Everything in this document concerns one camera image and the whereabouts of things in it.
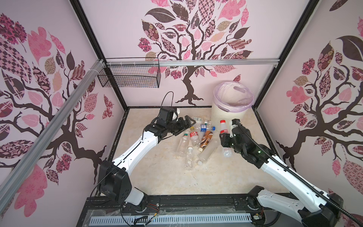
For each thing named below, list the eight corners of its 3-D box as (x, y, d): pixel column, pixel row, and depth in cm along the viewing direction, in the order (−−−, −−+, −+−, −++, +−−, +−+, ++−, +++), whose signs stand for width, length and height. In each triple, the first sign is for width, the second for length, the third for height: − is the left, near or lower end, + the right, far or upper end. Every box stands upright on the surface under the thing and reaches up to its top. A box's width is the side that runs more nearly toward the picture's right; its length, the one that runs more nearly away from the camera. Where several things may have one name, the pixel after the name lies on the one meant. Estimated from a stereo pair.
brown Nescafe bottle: (195, 148, 96) (195, 145, 93) (205, 133, 105) (206, 129, 101) (203, 153, 94) (204, 150, 91) (213, 136, 103) (214, 133, 99)
